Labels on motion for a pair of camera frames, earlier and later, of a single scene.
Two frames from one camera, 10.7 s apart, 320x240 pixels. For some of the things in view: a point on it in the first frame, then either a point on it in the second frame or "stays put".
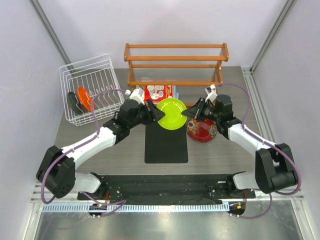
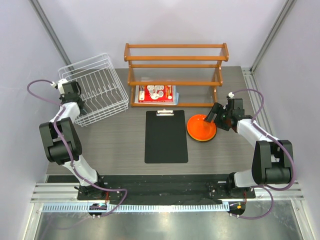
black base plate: x=155 y=189 stays put
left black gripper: x=154 y=114 → x=62 y=98
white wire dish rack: x=90 y=90 stays put
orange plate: x=85 y=98 → x=200 y=130
